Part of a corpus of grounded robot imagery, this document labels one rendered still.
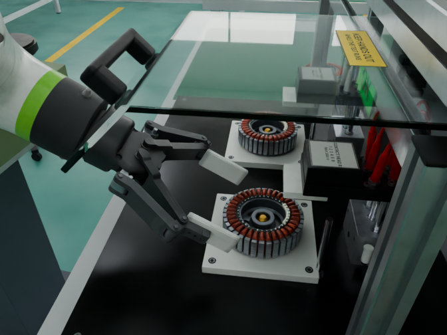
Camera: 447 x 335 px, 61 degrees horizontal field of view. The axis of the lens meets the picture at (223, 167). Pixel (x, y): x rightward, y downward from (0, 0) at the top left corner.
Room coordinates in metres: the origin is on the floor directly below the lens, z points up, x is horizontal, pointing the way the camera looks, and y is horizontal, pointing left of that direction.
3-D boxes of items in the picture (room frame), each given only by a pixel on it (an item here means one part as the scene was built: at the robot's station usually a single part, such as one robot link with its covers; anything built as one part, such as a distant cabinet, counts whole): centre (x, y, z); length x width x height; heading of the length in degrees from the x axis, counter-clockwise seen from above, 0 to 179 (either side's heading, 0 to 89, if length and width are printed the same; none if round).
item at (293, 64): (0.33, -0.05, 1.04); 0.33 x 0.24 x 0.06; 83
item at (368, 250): (0.33, -0.18, 0.80); 0.01 x 0.01 x 0.03; 83
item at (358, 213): (0.37, -0.20, 0.80); 0.07 x 0.05 x 0.06; 173
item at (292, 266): (0.39, -0.06, 0.78); 0.15 x 0.15 x 0.01; 83
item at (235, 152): (0.63, -0.08, 0.78); 0.15 x 0.15 x 0.01; 83
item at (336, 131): (0.61, -0.23, 0.80); 0.07 x 0.05 x 0.06; 173
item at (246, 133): (0.63, -0.08, 0.80); 0.11 x 0.11 x 0.04
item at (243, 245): (0.39, -0.05, 0.80); 0.11 x 0.11 x 0.04
